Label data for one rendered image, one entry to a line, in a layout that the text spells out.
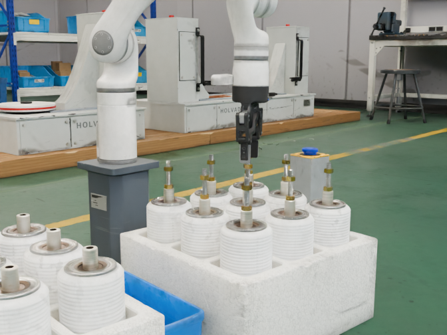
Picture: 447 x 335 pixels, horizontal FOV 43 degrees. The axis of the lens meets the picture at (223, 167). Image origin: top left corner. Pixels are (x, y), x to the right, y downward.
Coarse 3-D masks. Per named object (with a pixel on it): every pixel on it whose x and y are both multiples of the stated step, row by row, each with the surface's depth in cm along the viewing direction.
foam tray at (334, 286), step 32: (128, 256) 122; (160, 256) 113; (320, 256) 110; (352, 256) 115; (192, 288) 106; (224, 288) 99; (256, 288) 97; (288, 288) 103; (320, 288) 110; (352, 288) 117; (224, 320) 101; (256, 320) 99; (288, 320) 104; (320, 320) 111; (352, 320) 119
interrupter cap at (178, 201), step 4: (176, 196) 125; (152, 200) 122; (156, 200) 122; (160, 200) 123; (176, 200) 123; (180, 200) 122; (184, 200) 122; (156, 204) 119; (160, 204) 118; (164, 204) 118; (168, 204) 118; (172, 204) 118; (176, 204) 119; (180, 204) 119
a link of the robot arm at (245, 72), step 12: (240, 60) 113; (252, 60) 113; (264, 60) 114; (240, 72) 114; (252, 72) 113; (264, 72) 114; (216, 84) 114; (240, 84) 114; (252, 84) 113; (264, 84) 114
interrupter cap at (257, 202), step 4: (232, 200) 122; (236, 200) 122; (240, 200) 123; (256, 200) 123; (260, 200) 123; (264, 200) 122; (232, 204) 119; (236, 204) 119; (240, 204) 119; (252, 204) 119; (256, 204) 119; (260, 204) 119; (264, 204) 120
